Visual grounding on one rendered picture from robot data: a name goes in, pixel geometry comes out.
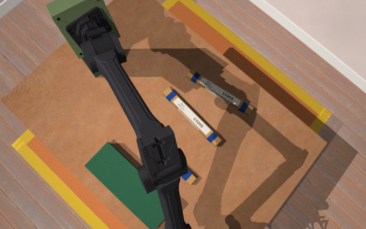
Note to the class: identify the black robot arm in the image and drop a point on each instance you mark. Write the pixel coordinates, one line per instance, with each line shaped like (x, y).
(163, 163)

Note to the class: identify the tan box with white label and blue bands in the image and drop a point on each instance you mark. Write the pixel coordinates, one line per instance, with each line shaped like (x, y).
(191, 117)

